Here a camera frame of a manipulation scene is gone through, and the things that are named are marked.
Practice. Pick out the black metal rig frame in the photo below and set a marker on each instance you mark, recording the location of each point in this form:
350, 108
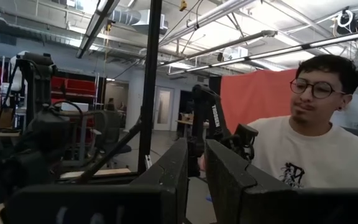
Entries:
149, 93

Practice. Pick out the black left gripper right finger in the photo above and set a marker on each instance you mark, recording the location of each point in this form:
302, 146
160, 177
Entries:
228, 186

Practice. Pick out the white door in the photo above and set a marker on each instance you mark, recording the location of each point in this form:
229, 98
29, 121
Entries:
163, 109

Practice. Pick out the grey ceiling pipe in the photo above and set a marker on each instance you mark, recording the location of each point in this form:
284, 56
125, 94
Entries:
244, 41

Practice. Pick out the person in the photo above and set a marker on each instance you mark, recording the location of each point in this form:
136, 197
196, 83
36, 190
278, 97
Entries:
315, 149
111, 104

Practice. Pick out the orange-red backdrop cloth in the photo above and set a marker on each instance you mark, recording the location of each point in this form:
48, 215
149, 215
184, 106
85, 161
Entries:
253, 96

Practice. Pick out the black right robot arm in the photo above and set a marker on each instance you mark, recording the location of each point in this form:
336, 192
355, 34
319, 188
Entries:
39, 87

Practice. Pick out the suspended linear LED light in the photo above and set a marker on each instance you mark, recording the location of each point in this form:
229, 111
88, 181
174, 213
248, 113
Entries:
337, 39

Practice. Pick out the silver ventilation duct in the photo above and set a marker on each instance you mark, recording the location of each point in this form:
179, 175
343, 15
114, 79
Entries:
216, 15
148, 21

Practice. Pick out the dark office chair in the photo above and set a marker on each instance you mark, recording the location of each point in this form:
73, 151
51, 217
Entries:
110, 124

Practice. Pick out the ceiling light fixture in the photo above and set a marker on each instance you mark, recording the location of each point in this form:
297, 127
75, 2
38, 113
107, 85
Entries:
95, 25

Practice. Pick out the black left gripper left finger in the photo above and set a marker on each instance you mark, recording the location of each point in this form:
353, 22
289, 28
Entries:
166, 186

